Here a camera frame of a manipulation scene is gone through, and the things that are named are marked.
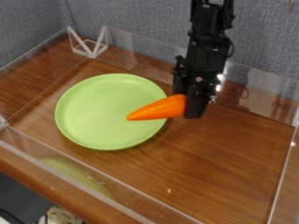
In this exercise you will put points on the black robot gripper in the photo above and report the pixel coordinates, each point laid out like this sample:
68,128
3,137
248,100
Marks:
209,48

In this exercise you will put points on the green plastic plate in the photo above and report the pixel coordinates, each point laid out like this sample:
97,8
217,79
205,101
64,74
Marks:
92,109

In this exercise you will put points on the clear acrylic corner bracket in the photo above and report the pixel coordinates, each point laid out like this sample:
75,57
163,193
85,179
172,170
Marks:
85,47

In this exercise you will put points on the orange toy carrot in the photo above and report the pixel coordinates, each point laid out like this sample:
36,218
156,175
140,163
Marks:
167,108

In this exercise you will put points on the clear acrylic tray wall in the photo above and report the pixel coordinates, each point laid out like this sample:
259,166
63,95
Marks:
224,169

